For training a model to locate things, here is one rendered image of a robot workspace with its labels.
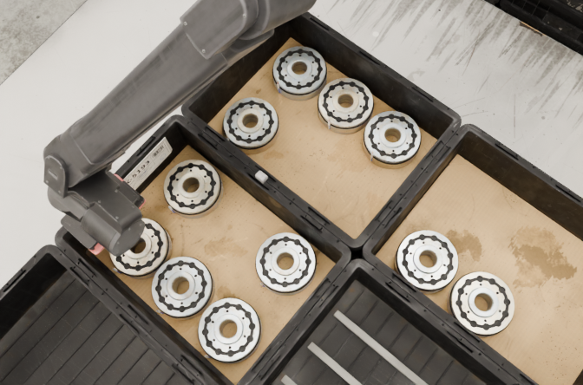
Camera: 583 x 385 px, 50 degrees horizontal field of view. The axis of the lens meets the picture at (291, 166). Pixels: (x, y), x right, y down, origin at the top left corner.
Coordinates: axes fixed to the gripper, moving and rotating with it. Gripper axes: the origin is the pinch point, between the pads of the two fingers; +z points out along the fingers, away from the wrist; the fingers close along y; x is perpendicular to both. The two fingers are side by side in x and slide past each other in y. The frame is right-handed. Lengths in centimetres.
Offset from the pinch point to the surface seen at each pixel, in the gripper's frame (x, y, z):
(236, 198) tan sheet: -7.5, 16.0, 14.1
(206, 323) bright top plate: -19.2, -3.4, 9.8
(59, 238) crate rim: 7.2, -8.4, 2.8
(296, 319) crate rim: -30.7, 6.6, 3.1
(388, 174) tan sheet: -25.9, 37.0, 15.1
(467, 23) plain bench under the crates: -16, 80, 31
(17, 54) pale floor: 116, 14, 99
